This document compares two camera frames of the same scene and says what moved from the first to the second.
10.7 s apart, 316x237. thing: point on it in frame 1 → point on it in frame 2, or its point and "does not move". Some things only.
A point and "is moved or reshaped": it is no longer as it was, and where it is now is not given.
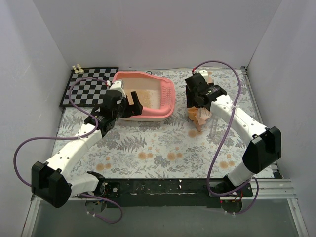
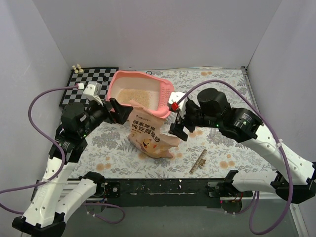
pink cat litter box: [156, 95] does not move
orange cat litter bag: [197, 116] is moved or reshaped
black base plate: [170, 193] does not move
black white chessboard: [88, 93] does not move
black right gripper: [191, 96] → [185, 121]
